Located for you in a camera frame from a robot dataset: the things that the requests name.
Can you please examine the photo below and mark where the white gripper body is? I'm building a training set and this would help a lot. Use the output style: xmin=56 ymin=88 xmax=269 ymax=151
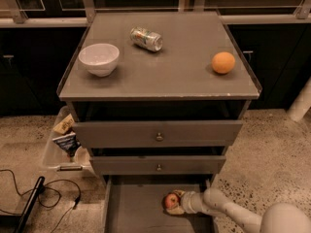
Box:
xmin=181 ymin=191 xmax=203 ymax=214

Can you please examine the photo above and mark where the red apple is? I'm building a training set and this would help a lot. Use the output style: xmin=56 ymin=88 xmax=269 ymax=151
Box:
xmin=164 ymin=193 xmax=180 ymax=209

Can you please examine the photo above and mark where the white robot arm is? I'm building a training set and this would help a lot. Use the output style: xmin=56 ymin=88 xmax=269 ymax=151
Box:
xmin=164 ymin=84 xmax=311 ymax=233

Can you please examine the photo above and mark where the grey open bottom drawer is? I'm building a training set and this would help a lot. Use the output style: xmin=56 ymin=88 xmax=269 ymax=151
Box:
xmin=103 ymin=175 xmax=218 ymax=233

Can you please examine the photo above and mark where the brass top drawer knob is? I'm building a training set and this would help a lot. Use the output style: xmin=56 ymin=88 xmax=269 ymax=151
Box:
xmin=155 ymin=133 xmax=164 ymax=142

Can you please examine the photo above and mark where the grey middle drawer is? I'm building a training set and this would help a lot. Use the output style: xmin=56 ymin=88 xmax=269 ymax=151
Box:
xmin=90 ymin=155 xmax=225 ymax=175

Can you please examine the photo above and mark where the grey top drawer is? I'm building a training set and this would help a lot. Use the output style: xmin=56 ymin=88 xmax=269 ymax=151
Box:
xmin=73 ymin=120 xmax=242 ymax=149

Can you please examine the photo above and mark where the grey drawer cabinet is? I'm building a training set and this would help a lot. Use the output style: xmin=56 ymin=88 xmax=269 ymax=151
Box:
xmin=56 ymin=11 xmax=262 ymax=186

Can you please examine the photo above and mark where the dark blue snack bag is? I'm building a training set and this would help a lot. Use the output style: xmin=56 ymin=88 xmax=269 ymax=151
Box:
xmin=52 ymin=132 xmax=81 ymax=157

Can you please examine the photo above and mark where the clear plastic storage bin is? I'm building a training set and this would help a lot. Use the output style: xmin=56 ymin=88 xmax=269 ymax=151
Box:
xmin=40 ymin=105 xmax=95 ymax=173

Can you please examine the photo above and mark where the tan snack packet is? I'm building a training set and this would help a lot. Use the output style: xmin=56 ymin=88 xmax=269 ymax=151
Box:
xmin=52 ymin=114 xmax=74 ymax=135

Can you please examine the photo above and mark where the orange fruit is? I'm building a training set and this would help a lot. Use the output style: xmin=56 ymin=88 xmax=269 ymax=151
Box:
xmin=212 ymin=51 xmax=235 ymax=74

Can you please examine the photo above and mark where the black bar on floor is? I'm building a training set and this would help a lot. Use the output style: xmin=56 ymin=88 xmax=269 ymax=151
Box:
xmin=14 ymin=176 xmax=45 ymax=233

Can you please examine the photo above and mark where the crushed soda can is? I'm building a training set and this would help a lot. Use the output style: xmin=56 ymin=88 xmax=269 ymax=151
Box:
xmin=130 ymin=27 xmax=163 ymax=52

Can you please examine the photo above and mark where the white ceramic bowl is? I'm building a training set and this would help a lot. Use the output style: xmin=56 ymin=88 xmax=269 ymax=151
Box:
xmin=78 ymin=43 xmax=120 ymax=77

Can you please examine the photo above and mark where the black cable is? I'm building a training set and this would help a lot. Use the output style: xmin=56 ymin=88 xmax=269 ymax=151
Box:
xmin=0 ymin=168 xmax=82 ymax=233

